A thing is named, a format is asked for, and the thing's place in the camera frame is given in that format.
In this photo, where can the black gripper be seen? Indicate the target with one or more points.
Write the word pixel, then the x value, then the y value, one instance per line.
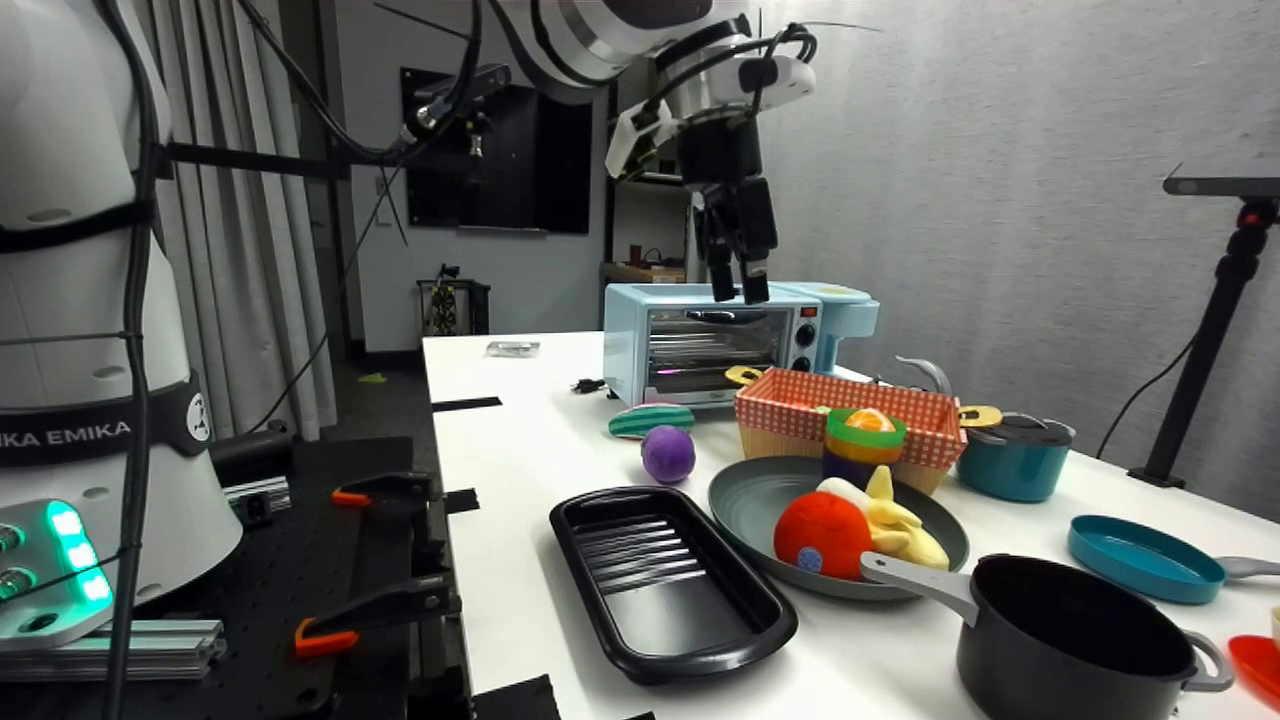
pixel 733 208

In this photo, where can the orange and white plushy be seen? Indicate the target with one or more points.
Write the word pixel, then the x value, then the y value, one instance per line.
pixel 870 420

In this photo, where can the dark purple cup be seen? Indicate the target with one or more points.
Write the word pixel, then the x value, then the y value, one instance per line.
pixel 851 471

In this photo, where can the green stacked cup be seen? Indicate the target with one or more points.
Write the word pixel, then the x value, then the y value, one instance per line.
pixel 860 445

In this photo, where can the blue toy oven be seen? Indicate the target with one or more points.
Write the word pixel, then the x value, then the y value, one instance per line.
pixel 678 340

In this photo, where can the red checkered basket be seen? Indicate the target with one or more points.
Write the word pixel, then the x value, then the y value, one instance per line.
pixel 787 415

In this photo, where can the teal toy utensil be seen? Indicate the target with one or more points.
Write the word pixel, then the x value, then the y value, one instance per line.
pixel 641 420

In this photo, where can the purple ball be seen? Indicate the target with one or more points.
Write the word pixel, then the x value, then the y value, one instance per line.
pixel 671 452

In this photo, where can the grey frying pan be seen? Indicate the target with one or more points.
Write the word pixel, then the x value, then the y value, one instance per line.
pixel 752 492

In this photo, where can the red round plush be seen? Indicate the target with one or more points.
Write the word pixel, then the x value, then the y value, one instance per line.
pixel 820 536

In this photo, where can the yellow banana plush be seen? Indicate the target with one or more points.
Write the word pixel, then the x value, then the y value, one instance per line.
pixel 893 527

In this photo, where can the orange clamp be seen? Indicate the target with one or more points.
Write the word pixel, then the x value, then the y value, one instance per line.
pixel 369 496
pixel 394 604

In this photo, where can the black saucepan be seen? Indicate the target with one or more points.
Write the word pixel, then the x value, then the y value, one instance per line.
pixel 1046 642

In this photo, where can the teal toy pan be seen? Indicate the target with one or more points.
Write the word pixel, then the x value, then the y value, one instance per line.
pixel 1155 562

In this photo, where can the red small plate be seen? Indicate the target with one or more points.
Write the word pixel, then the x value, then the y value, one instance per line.
pixel 1256 667

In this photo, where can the wall monitor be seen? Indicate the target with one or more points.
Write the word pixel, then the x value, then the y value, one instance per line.
pixel 515 160

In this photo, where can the black camera tripod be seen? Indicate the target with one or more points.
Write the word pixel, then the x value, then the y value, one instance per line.
pixel 1256 208

